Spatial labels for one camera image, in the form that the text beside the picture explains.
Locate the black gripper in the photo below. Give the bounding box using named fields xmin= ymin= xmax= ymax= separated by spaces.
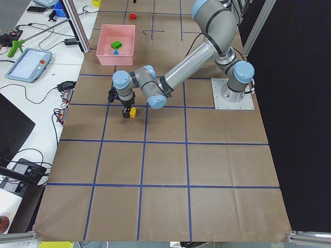
xmin=121 ymin=98 xmax=135 ymax=118

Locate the red toy block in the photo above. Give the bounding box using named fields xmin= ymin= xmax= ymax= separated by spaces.
xmin=129 ymin=13 xmax=137 ymax=20

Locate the robot teach pendant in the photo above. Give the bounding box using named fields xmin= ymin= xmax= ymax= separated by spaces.
xmin=5 ymin=48 xmax=52 ymax=83

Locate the aluminium frame post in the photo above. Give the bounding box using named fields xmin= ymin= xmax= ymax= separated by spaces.
xmin=59 ymin=0 xmax=90 ymax=54

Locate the green handled reacher grabber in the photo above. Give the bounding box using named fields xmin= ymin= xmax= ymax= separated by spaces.
xmin=7 ymin=5 xmax=99 ymax=58

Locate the blue plastic bin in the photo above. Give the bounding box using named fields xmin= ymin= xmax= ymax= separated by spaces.
xmin=53 ymin=1 xmax=67 ymax=18

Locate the black power adapter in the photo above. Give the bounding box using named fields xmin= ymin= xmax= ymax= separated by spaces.
xmin=64 ymin=38 xmax=78 ymax=46

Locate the pink plastic box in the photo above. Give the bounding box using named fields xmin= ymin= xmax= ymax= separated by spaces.
xmin=96 ymin=24 xmax=136 ymax=66

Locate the yellow toy block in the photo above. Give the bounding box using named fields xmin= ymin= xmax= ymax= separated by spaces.
xmin=129 ymin=107 xmax=137 ymax=118

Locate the black smartphone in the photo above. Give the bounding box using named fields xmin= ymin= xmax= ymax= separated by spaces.
xmin=26 ymin=6 xmax=47 ymax=13

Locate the green toy block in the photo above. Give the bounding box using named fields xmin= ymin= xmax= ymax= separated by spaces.
xmin=111 ymin=41 xmax=123 ymax=50

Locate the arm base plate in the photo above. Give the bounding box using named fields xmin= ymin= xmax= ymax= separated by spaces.
xmin=211 ymin=78 xmax=255 ymax=111

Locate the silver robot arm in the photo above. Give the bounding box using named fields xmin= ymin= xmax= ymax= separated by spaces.
xmin=108 ymin=1 xmax=254 ymax=118

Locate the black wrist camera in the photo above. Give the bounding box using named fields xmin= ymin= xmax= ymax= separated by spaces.
xmin=108 ymin=87 xmax=120 ymax=103

